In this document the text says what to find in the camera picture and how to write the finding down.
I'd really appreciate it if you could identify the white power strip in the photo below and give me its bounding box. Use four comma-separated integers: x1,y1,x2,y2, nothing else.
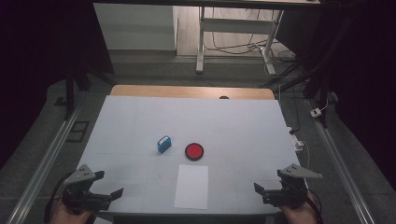
286,125,304,152

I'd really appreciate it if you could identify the white desk frame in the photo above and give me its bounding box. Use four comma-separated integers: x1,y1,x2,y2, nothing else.
195,7,285,77

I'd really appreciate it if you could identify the red round dish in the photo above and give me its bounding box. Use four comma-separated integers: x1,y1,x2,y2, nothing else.
184,142,205,161

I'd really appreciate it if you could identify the person's left hand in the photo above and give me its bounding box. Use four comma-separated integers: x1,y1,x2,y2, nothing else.
49,201,94,224

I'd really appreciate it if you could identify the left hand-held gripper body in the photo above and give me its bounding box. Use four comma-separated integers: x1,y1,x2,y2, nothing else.
61,163,113,213

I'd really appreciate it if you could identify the person's right hand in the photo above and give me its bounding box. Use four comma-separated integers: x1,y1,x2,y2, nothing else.
278,191,318,224

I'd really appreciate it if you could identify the white cabinet panel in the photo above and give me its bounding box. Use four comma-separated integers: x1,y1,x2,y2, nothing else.
92,3,178,51

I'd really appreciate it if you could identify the right hand-held gripper cable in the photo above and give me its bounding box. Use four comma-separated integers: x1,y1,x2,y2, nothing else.
306,189,323,224

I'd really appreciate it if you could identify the tangle of floor cables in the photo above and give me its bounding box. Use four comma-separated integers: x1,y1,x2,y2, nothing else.
204,7,298,80

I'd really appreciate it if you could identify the large white table mat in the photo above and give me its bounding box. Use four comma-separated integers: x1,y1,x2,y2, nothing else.
59,95,312,216

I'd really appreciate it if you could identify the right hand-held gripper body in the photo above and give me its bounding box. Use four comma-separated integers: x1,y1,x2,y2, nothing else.
262,163,323,209

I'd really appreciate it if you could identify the black tripod stand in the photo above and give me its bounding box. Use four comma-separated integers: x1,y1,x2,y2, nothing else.
261,12,359,129
63,59,119,121

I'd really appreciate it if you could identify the white paper sheet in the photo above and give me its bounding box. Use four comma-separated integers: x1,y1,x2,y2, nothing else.
174,163,209,210

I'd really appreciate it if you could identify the left hand-held gripper cable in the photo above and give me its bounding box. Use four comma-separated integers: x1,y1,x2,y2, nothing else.
44,172,74,224

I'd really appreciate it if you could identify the hand-held gripper cable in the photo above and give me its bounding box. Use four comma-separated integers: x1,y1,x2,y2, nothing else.
44,172,74,224
306,189,323,224

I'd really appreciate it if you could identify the aluminium floor rail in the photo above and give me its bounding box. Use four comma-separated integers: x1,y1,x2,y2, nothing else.
6,104,82,224
306,99,376,224

